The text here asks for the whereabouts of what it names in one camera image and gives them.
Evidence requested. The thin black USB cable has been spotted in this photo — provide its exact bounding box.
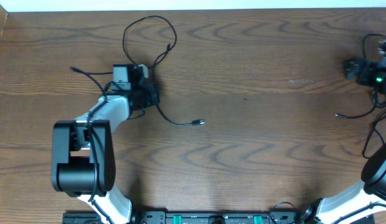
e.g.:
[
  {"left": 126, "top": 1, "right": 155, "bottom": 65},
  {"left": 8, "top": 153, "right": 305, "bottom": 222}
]
[{"left": 122, "top": 15, "right": 206, "bottom": 128}]

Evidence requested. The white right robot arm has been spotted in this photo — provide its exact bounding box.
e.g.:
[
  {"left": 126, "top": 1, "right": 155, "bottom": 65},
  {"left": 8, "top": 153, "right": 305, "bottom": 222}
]
[{"left": 296, "top": 56, "right": 386, "bottom": 224}]

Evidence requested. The black left camera cable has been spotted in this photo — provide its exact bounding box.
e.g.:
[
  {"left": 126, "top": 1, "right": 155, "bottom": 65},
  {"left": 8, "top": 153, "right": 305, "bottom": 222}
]
[{"left": 70, "top": 66, "right": 115, "bottom": 224}]

